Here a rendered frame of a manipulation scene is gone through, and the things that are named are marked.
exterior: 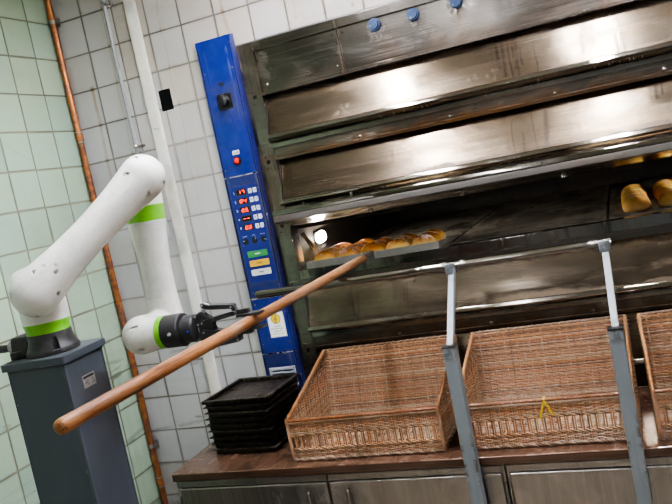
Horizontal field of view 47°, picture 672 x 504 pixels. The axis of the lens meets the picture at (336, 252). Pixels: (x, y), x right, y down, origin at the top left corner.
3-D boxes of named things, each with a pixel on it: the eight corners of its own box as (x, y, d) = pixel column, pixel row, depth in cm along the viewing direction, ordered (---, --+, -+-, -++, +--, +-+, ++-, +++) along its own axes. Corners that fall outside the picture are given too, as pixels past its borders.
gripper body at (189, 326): (189, 310, 213) (218, 306, 210) (196, 340, 214) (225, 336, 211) (175, 317, 206) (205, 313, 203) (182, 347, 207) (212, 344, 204)
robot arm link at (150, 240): (118, 226, 221) (151, 220, 217) (141, 222, 232) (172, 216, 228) (144, 348, 224) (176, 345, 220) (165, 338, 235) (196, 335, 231)
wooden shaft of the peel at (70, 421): (66, 436, 132) (62, 419, 132) (52, 437, 133) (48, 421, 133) (367, 261, 290) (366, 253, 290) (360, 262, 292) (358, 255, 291)
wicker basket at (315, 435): (335, 414, 313) (321, 348, 310) (471, 401, 293) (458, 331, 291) (290, 463, 267) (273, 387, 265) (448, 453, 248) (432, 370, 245)
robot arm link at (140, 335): (118, 361, 213) (110, 322, 212) (144, 349, 224) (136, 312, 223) (161, 356, 208) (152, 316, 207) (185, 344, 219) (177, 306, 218)
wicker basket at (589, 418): (482, 401, 292) (469, 330, 289) (640, 388, 271) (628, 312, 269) (458, 453, 246) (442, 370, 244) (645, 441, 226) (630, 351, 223)
